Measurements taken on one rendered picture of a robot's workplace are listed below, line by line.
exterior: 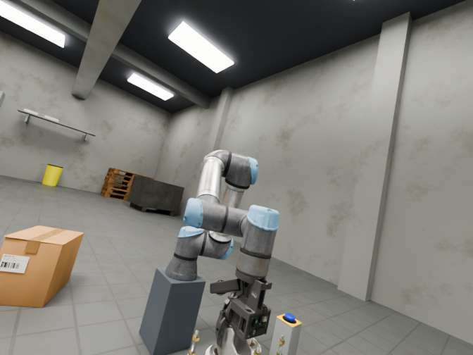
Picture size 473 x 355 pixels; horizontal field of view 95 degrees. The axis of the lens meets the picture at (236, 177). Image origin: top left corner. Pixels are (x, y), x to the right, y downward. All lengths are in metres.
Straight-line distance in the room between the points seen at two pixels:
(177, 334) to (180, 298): 0.16
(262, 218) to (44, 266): 1.18
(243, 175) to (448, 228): 2.46
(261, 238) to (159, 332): 0.76
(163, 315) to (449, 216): 2.74
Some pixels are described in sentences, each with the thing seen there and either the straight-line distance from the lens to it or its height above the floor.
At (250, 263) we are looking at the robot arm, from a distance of 0.51.
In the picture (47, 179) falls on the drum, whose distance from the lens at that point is 7.89.
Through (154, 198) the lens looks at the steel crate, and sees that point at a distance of 5.73.
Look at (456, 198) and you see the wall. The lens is 3.08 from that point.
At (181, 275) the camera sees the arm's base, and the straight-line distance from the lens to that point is 1.10.
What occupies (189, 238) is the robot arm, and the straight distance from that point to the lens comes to 1.07.
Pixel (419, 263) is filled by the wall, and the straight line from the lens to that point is 3.06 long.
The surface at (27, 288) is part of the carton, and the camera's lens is 1.50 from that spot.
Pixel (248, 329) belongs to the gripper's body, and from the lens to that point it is 0.54.
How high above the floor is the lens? 0.69
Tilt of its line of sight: 7 degrees up
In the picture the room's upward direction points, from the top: 13 degrees clockwise
